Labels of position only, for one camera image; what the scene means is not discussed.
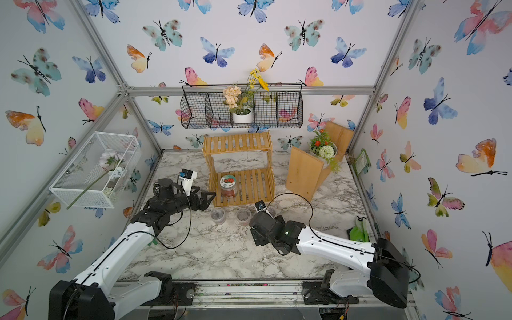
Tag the white pot with flowers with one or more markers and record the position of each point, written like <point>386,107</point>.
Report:
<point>240,98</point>

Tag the tomato lid jar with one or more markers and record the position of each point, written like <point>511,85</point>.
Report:
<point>228,185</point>

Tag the purple label seed jar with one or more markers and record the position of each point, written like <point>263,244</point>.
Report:
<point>218,215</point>

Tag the yellow label seed jar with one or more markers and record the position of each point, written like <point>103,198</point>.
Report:
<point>272,212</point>

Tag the red green potted plant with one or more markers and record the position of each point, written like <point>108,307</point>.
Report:
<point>324,148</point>

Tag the green gardening glove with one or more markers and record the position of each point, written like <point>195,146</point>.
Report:
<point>360,231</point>

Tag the red label seed jar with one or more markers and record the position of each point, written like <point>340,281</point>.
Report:
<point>243,216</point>

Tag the small green framed sign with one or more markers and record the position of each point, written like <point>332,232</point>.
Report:
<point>362,163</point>

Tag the two-tier wooden shelf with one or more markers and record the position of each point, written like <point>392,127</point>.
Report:
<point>251,184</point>

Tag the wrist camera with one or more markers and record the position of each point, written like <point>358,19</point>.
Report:
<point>261,207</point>
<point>188,178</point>

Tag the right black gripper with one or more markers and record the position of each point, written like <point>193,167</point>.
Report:
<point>257,238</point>

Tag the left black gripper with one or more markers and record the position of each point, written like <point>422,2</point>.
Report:
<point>203,204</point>

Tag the black wire wall basket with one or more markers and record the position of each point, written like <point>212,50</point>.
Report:
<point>281,107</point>

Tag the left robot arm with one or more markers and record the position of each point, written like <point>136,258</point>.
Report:
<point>91,294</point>

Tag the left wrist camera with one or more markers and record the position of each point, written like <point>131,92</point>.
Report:
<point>188,178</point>

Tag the white mesh wall basket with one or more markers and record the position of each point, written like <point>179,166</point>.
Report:
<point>80,170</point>

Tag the pink artificial flower stem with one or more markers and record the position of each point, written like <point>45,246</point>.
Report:
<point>99,191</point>

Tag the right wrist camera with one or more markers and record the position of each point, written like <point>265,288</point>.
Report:
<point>261,207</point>

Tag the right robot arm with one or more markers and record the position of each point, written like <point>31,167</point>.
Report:
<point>375,268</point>

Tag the wooden planter box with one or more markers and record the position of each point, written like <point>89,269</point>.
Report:
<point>307,172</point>

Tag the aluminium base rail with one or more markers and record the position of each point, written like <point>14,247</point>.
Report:
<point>238,294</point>

